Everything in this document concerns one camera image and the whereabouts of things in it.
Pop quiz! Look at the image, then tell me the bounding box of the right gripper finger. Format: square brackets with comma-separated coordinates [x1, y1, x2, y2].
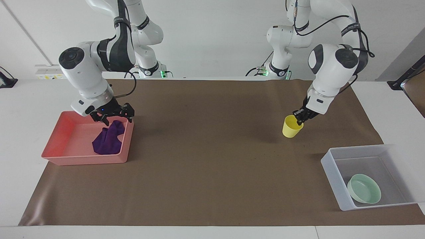
[119, 103, 135, 122]
[90, 112, 111, 126]

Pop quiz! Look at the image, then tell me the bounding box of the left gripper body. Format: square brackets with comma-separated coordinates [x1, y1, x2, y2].
[304, 107, 323, 122]

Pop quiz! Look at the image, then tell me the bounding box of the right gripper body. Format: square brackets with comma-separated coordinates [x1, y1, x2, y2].
[94, 98, 124, 118]

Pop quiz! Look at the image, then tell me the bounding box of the yellow plastic cup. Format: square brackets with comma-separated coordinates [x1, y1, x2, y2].
[282, 115, 304, 138]

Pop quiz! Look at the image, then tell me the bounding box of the purple cloth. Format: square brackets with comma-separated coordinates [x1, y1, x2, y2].
[92, 120, 126, 155]

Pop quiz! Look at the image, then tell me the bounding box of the pink plastic tray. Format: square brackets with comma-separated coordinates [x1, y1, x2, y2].
[41, 111, 134, 166]

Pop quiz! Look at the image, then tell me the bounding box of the translucent white plastic bin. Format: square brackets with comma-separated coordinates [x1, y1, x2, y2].
[321, 144, 425, 211]

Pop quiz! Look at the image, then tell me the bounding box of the white power strip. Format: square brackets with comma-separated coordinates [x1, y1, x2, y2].
[35, 65, 67, 80]

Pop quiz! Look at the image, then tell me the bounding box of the mint green bowl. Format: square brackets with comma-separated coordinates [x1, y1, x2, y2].
[347, 174, 382, 204]

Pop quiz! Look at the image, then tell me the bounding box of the black stand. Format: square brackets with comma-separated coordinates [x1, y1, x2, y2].
[387, 55, 425, 91]
[0, 66, 18, 89]

